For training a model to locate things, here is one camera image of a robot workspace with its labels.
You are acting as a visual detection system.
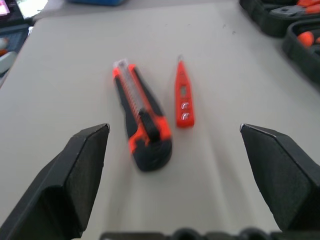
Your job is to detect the black tool case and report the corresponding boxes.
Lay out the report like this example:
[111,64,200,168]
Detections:
[238,0,320,88]

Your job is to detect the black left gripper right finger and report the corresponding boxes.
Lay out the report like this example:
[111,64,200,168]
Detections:
[239,123,320,232]

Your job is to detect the orange voltage tester pen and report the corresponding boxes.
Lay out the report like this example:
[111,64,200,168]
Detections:
[175,55,196,129]

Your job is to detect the orange black utility knife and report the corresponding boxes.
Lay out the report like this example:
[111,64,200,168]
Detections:
[111,59,173,172]

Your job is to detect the orange handled tool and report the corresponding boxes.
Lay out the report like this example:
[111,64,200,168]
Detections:
[296,31,315,48]

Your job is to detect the blue box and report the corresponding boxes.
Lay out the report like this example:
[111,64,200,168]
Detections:
[66,0,126,6]

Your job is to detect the grey metal tool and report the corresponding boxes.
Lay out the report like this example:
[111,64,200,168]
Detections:
[271,6,305,17]

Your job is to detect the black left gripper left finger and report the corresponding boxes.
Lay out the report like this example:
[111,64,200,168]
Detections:
[0,122,111,240]

